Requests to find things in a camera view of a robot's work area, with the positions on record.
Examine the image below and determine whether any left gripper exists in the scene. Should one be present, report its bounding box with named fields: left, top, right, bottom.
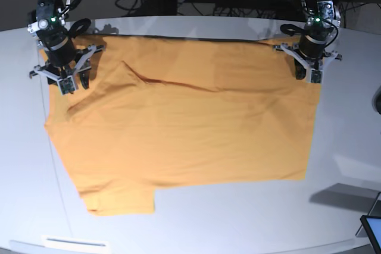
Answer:
left=273, top=36, right=342, bottom=84

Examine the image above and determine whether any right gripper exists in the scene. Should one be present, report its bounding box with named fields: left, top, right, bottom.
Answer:
left=29, top=36, right=105, bottom=95

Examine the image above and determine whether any yellow T-shirt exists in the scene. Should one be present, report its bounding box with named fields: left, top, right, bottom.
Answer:
left=45, top=35, right=321, bottom=216

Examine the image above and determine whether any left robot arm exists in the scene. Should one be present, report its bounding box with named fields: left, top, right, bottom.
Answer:
left=273, top=0, right=342, bottom=84

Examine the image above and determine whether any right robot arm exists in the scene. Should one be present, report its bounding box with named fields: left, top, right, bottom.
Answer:
left=27, top=0, right=105, bottom=95

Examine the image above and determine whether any dark round object at edge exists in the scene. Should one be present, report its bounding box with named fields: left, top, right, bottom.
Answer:
left=372, top=87, right=381, bottom=114

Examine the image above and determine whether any white label strip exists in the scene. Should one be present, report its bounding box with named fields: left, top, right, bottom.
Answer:
left=42, top=235, right=110, bottom=248

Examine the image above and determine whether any tablet screen on stand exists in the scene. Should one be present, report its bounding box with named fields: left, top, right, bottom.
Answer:
left=355, top=191, right=381, bottom=252

